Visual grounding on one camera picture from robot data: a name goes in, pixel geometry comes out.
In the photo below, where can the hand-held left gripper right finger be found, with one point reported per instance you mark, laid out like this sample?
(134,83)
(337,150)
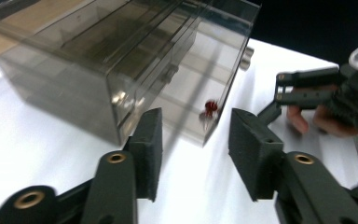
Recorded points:
(254,155)

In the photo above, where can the small red object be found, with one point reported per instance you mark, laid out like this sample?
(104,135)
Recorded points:
(211,107)

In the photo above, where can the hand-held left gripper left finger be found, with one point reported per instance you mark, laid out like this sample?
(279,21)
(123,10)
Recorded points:
(146,155)

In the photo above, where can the smoky clear plastic drawer organizer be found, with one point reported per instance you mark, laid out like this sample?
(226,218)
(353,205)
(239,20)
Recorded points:
(59,77)

